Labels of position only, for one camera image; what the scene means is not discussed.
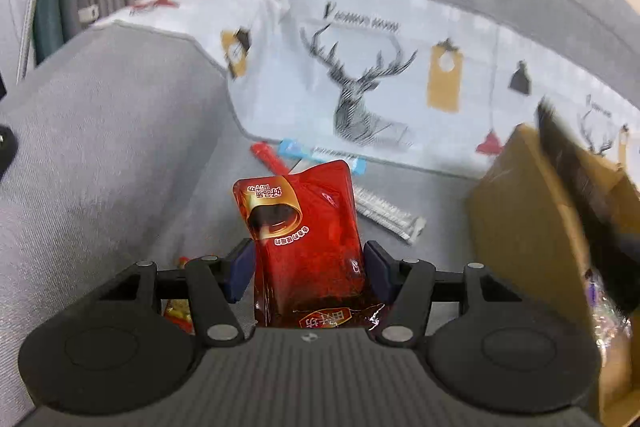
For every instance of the grey sofa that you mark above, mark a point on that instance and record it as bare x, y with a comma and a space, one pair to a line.
100, 157

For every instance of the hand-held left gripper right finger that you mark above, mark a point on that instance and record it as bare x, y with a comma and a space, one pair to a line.
379, 269

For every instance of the red and gold packet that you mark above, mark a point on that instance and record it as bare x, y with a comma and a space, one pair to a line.
177, 313

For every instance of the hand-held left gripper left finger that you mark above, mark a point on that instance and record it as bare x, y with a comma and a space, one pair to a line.
240, 269

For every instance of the grey printed sofa cover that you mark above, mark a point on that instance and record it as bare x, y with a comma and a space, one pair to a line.
400, 107

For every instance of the light blue snack packet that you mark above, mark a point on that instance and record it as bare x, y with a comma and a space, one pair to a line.
295, 148

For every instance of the clear bag of candies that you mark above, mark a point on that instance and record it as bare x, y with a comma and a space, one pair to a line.
610, 327

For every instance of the brown cardboard box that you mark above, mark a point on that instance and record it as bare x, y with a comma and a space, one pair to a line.
520, 227

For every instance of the silver sachet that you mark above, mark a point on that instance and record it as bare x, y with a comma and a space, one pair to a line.
390, 212

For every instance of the black object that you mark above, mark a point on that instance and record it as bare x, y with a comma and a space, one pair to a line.
6, 152

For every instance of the red snack stick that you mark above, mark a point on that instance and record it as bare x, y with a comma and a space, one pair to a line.
270, 159

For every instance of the red snack pouch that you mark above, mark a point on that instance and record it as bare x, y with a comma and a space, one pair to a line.
310, 247

